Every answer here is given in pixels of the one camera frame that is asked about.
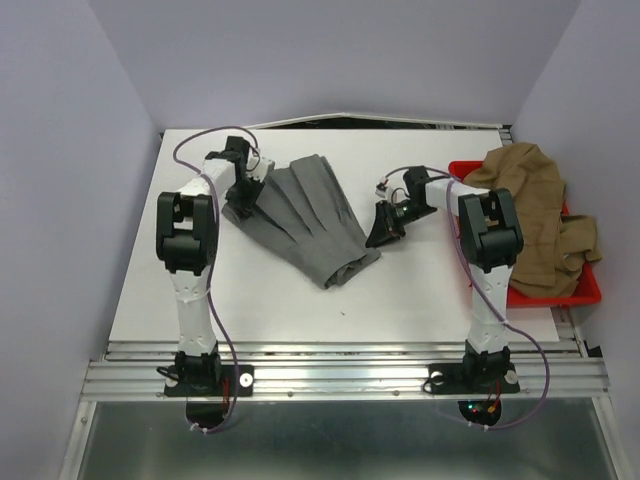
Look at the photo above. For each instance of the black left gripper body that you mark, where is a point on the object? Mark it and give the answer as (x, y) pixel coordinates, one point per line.
(243, 194)

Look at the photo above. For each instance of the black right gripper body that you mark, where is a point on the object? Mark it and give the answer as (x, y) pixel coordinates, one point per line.
(404, 212)

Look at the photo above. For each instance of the grey pleated skirt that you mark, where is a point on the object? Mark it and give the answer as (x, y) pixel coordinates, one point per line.
(303, 216)

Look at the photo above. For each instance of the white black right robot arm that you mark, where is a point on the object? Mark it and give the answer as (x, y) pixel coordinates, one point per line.
(487, 236)

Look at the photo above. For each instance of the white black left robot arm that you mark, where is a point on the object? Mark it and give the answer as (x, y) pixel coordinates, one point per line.
(188, 224)

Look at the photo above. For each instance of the tan brown skirt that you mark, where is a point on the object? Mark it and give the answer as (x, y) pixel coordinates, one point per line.
(557, 246)

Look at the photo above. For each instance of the red plastic tray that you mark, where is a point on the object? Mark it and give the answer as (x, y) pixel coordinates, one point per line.
(587, 291)

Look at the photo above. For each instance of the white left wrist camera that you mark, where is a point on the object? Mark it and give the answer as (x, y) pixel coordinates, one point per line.
(259, 167)

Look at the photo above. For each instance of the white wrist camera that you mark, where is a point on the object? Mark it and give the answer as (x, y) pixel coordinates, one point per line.
(383, 189)
(259, 167)

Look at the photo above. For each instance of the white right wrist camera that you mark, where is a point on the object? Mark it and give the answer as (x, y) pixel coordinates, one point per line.
(383, 189)

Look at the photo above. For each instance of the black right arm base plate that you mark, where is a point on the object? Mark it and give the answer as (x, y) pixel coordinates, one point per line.
(453, 379)

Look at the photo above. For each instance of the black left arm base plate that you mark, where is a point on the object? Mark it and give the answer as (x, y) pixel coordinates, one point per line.
(230, 383)

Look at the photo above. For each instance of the aluminium rail frame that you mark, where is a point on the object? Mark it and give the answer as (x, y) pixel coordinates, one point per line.
(324, 348)

